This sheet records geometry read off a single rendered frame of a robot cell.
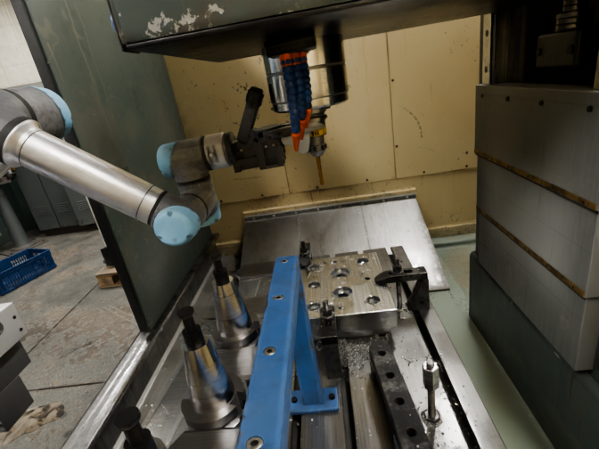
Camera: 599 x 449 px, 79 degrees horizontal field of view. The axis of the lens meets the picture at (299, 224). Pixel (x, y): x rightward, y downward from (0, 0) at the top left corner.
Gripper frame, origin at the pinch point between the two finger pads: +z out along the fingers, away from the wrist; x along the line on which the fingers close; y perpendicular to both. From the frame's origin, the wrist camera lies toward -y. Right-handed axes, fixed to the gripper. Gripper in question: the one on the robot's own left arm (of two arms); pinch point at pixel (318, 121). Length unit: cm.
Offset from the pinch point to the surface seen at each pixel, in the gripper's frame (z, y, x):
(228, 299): -13.7, 13.5, 42.4
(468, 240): 64, 82, -93
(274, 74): -6.5, -10.6, 5.4
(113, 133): -65, -4, -38
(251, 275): -14.8, 19.2, 26.7
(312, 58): 0.9, -11.8, 7.8
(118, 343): -165, 136, -122
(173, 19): -13.9, -17.8, 32.5
